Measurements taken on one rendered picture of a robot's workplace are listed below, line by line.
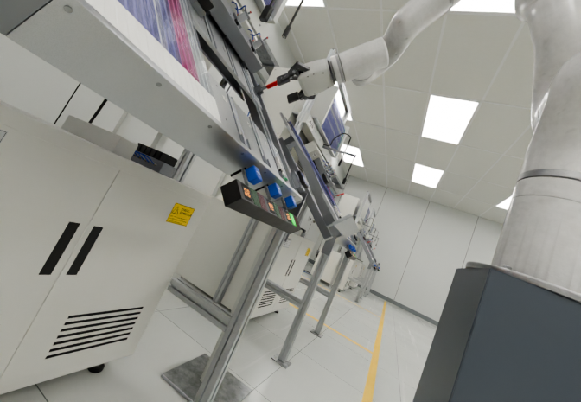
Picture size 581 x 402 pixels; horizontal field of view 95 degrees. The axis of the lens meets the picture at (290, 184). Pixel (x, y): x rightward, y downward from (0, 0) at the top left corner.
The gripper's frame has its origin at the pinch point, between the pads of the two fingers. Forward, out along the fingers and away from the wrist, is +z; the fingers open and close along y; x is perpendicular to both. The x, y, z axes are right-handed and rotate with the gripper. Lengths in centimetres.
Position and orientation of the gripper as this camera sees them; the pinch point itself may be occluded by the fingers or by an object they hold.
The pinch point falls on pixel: (285, 90)
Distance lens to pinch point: 90.7
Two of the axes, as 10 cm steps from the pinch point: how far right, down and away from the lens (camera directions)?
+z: -9.3, 2.6, 2.6
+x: 1.6, 9.1, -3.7
